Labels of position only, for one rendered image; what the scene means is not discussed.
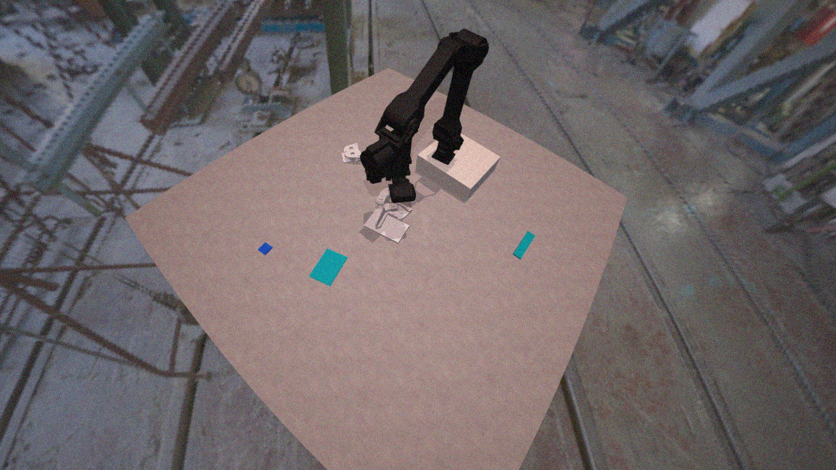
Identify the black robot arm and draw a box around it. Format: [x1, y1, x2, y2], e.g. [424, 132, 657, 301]
[360, 29, 489, 184]

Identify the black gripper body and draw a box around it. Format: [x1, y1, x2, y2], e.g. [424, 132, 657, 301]
[389, 156, 416, 203]

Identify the teal rectangular block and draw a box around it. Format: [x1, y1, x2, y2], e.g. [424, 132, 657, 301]
[513, 231, 535, 259]

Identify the teal flat plate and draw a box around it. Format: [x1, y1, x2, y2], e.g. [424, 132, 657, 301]
[310, 249, 347, 286]

